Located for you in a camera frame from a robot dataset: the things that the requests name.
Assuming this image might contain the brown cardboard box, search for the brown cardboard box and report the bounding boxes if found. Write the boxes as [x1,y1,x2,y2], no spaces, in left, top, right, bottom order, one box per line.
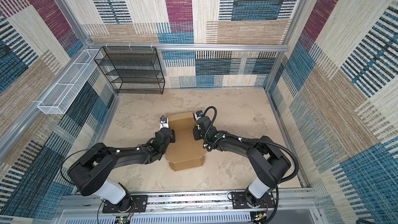
[165,112,207,172]

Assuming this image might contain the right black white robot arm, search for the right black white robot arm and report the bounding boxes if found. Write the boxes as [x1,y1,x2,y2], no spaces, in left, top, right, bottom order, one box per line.
[193,116,299,207]

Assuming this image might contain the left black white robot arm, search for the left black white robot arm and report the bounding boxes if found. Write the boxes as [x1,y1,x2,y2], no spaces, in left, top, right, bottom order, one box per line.
[67,128,175,213]

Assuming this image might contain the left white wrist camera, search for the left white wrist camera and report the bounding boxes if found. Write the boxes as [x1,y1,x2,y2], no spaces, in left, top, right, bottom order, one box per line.
[160,115,169,130]

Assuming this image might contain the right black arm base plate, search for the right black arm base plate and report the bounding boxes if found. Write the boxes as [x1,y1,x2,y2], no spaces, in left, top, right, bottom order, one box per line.
[227,191,276,209]

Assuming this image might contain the right black corrugated cable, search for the right black corrugated cable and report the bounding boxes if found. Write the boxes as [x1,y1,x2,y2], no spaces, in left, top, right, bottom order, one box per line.
[239,136,299,224]

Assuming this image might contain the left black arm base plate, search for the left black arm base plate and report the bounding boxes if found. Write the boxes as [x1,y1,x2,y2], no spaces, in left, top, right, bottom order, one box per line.
[102,195,148,214]

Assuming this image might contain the black wire shelf rack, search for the black wire shelf rack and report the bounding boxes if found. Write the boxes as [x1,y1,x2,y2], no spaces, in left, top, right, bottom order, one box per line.
[94,46,165,94]

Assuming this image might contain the aluminium front rail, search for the aluminium front rail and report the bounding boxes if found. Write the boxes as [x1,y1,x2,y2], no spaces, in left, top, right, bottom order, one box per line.
[52,188,327,224]

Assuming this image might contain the white wire mesh basket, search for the white wire mesh basket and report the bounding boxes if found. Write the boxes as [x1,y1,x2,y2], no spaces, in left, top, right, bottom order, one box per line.
[37,49,99,115]

